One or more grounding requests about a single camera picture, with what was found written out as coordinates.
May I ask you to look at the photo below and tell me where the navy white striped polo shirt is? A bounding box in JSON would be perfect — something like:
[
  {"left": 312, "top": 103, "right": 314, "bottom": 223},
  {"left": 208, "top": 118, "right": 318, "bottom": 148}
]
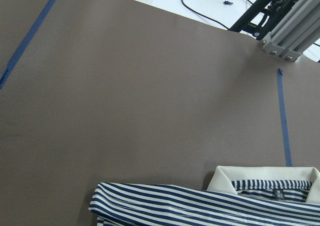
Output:
[{"left": 89, "top": 166, "right": 320, "bottom": 226}]

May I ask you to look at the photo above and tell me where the brown paper table cover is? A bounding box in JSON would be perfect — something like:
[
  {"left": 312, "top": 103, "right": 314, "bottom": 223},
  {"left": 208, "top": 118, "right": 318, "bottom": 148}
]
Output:
[{"left": 0, "top": 0, "right": 320, "bottom": 226}]

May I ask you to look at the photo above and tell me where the black tripod stand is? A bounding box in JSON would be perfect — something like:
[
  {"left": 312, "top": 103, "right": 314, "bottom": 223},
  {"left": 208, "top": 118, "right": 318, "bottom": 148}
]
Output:
[{"left": 228, "top": 0, "right": 286, "bottom": 37}]

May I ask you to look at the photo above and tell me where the aluminium frame post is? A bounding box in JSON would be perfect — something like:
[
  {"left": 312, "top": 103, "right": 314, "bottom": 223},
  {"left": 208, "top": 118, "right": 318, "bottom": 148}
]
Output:
[{"left": 262, "top": 0, "right": 320, "bottom": 62}]

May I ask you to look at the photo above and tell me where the black cable on desk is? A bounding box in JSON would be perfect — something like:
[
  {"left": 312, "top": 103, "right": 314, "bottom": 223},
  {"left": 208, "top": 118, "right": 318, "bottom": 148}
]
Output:
[{"left": 181, "top": 0, "right": 253, "bottom": 30}]

